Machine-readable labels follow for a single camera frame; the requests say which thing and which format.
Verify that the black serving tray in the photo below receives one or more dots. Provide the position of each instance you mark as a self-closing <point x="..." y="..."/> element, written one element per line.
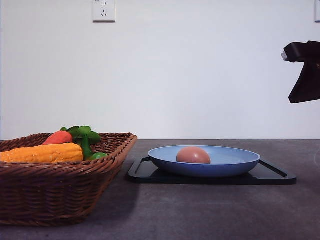
<point x="264" y="173"/>

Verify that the red-orange toy carrot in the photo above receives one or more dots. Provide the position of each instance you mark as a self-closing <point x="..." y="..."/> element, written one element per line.
<point x="61" y="137"/>

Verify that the white wall power outlet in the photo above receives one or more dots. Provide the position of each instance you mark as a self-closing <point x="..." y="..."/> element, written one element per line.
<point x="103" y="11"/>

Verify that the brown wicker basket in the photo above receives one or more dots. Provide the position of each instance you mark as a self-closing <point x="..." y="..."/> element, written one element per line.
<point x="59" y="193"/>

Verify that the orange-yellow toy corn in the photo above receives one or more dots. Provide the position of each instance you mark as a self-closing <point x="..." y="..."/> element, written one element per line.
<point x="47" y="153"/>

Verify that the blue plate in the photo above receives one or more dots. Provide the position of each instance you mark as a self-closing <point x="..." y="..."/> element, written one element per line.
<point x="224" y="161"/>

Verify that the brown egg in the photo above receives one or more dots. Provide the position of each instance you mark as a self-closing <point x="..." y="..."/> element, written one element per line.
<point x="193" y="154"/>

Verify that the green toy pepper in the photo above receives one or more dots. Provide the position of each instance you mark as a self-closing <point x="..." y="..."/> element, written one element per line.
<point x="85" y="137"/>

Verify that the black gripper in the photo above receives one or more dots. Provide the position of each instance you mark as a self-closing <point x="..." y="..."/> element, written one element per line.
<point x="307" y="87"/>

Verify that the white wall switch plate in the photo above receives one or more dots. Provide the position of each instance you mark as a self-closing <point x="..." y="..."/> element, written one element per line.
<point x="317" y="11"/>

